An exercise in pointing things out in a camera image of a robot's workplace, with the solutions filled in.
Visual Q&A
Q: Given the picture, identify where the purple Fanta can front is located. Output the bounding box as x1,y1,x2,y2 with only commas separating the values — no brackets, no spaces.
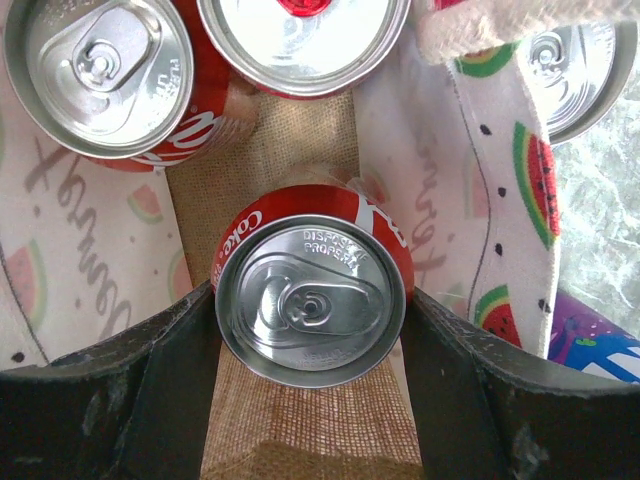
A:
547,290,639,384

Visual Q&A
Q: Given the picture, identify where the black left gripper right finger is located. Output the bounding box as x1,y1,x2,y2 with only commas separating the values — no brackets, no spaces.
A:
402,291,639,479

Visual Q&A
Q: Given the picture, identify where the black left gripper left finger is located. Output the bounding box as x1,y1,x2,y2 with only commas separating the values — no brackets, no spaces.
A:
1,282,221,479

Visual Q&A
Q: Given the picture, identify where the red cola can in bag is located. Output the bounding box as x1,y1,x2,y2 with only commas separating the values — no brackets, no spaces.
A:
3,1,235,172

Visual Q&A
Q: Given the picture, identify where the purple Fanta can by bag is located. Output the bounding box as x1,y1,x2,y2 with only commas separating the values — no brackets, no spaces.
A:
520,21,639,145

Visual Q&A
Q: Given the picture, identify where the red cola can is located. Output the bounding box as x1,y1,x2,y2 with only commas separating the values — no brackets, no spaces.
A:
211,183,414,389
3,1,235,172

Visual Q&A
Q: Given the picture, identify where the blue Red Bull can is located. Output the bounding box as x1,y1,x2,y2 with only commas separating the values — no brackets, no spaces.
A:
197,0,411,100

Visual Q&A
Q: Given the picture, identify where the watermelon canvas bag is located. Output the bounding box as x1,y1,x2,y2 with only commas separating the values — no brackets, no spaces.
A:
0,0,640,480

